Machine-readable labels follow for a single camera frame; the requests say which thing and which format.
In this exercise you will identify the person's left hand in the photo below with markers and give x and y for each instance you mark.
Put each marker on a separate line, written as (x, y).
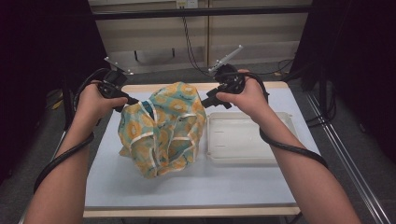
(91, 104)

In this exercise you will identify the fruit-print cloth bag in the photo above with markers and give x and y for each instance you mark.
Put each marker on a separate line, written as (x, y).
(168, 137)

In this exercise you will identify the black horizontal bar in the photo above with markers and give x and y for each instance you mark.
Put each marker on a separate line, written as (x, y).
(186, 13)

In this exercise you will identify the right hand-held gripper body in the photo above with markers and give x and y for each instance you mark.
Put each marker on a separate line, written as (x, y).
(230, 81)

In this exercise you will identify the white wall socket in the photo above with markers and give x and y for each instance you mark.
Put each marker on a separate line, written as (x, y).
(186, 3)

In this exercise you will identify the person's right hand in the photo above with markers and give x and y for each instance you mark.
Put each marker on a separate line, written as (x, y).
(252, 98)

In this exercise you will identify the white plastic tray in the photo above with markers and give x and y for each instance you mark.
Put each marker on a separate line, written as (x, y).
(233, 140)

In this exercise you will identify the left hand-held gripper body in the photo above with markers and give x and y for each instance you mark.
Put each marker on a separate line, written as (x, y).
(112, 84)

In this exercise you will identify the dark curtain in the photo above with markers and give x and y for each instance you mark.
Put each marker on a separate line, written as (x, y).
(37, 62)
(358, 62)

